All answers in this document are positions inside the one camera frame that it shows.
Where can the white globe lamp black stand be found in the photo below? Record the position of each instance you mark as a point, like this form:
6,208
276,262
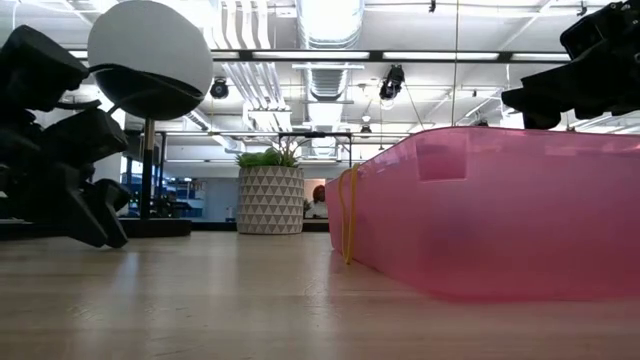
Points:
150,35

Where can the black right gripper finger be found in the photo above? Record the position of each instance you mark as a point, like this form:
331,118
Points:
542,102

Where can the black overhead camera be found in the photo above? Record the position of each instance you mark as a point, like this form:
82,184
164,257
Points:
392,82

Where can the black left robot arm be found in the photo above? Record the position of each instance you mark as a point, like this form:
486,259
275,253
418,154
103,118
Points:
35,70

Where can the pink translucent plastic bin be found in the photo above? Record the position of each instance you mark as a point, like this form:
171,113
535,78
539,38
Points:
500,225

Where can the person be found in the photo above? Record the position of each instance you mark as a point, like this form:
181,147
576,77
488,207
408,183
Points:
319,195

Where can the yellow rubber band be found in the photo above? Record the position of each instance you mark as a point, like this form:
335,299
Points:
353,215

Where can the black ceiling spotlight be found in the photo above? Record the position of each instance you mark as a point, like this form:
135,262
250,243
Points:
219,89
482,122

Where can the black background station frame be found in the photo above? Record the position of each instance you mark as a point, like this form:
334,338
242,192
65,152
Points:
163,170

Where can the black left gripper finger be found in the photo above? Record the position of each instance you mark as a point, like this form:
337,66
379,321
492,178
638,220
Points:
82,215
112,210

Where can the green plant in patterned pot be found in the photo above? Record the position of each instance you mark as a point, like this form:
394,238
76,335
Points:
270,200

